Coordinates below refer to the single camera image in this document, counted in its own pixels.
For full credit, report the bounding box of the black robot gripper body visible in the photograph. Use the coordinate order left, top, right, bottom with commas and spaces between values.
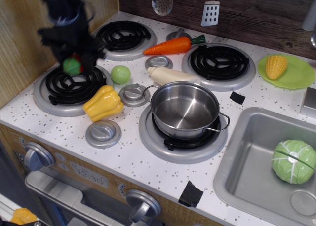
38, 16, 104, 55

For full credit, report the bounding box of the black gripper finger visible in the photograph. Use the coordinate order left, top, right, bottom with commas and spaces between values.
43, 38, 71, 64
80, 52, 105, 72

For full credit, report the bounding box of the red chili pepper toy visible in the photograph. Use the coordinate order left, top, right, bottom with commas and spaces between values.
62, 53, 84, 75

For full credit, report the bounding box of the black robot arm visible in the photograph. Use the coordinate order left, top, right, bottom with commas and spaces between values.
38, 0, 105, 73

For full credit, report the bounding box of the yellow bell pepper toy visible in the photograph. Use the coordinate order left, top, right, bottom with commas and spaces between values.
83, 85, 124, 122

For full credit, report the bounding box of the stainless steel pan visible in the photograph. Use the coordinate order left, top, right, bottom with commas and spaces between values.
145, 81, 230, 140

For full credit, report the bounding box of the green apple toy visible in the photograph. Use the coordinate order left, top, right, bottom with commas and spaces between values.
111, 65, 131, 84

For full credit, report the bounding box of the back left burner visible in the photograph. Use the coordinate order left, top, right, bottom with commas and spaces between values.
93, 21, 157, 62

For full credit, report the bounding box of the burner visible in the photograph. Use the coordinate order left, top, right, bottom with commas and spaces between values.
93, 21, 157, 62
139, 106, 228, 164
34, 65, 114, 117
181, 43, 256, 92

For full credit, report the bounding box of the front left burner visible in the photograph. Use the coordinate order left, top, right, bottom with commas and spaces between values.
34, 65, 114, 117

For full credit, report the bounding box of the silver knob middle top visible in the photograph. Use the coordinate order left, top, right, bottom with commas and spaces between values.
119, 84, 151, 107

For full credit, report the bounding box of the silver knob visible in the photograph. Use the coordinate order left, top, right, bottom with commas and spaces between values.
85, 120, 122, 149
145, 55, 173, 70
166, 28, 192, 41
119, 84, 151, 107

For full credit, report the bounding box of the silver knob upper top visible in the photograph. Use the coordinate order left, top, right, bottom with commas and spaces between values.
145, 55, 173, 70

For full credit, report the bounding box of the silver knob front top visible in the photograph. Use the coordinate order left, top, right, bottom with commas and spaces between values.
85, 120, 122, 149

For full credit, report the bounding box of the hanging slotted spoon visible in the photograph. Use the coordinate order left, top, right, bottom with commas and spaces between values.
152, 0, 173, 16

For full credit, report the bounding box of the orange carrot toy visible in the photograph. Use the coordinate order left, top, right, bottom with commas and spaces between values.
143, 35, 206, 55

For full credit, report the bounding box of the silver knob back top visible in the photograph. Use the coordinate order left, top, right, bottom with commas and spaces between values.
166, 28, 192, 41

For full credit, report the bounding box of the left oven front knob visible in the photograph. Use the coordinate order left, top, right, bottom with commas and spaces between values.
24, 142, 55, 171

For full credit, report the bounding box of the oven knob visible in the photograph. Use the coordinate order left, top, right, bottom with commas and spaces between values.
24, 142, 55, 171
126, 189, 162, 224

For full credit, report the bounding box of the hanging white spatula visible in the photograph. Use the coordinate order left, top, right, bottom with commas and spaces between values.
201, 1, 220, 27

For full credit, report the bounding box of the back right burner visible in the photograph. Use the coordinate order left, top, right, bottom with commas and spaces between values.
181, 43, 256, 92

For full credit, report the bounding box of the front right burner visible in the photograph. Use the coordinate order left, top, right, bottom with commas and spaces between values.
139, 106, 228, 164

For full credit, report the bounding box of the black tape piece small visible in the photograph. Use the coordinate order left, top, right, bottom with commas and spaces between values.
230, 91, 246, 105

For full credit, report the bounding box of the right oven front knob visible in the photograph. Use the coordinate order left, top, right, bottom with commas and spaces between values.
126, 189, 162, 224

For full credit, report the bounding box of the yellow object bottom left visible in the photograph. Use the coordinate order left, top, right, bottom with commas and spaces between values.
10, 208, 38, 225

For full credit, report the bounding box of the black tape piece front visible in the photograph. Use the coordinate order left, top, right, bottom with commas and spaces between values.
178, 181, 204, 208

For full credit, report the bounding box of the yellow corn toy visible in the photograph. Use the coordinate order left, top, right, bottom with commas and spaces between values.
265, 55, 288, 80

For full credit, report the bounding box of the silver sink basin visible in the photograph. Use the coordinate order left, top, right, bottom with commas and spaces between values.
213, 108, 316, 226

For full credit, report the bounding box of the light green plate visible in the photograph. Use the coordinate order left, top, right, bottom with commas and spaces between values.
257, 54, 316, 89

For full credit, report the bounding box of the green cabbage toy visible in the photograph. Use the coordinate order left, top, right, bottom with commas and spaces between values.
271, 140, 316, 184

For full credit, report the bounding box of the silver oven door handle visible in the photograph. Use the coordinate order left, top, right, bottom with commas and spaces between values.
25, 171, 122, 226

